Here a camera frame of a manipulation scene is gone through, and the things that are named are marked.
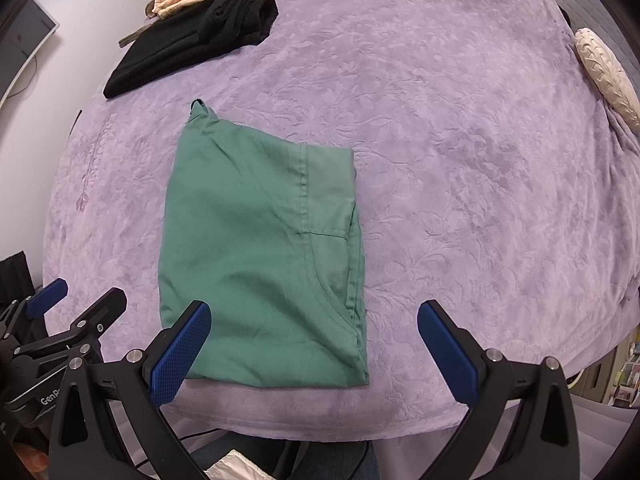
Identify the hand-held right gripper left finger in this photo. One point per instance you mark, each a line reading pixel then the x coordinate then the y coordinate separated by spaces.
pixel 182 350

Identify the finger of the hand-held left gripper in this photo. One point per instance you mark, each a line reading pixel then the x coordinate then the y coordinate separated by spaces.
pixel 100 312
pixel 47 297

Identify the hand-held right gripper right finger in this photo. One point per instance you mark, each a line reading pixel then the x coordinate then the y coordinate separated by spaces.
pixel 447 352

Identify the green work jacket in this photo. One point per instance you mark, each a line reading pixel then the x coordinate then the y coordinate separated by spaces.
pixel 250 260

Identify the white quilted cloth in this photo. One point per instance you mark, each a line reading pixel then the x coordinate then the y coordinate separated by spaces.
pixel 235 467

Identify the shelf with small items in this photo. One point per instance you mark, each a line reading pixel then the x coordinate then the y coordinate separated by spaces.
pixel 617 375

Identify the purple embossed blanket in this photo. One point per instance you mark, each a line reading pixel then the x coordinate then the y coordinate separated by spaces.
pixel 450 160

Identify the white-framed monitor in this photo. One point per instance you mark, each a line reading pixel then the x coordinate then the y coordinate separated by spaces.
pixel 25 45

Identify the black folded garment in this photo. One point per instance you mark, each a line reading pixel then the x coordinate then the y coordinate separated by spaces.
pixel 190 35

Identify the cream textured pillow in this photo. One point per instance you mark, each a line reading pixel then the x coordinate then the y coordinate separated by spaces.
pixel 605 75

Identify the grey ribbed cushion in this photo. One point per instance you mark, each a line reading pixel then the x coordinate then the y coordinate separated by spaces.
pixel 585 0

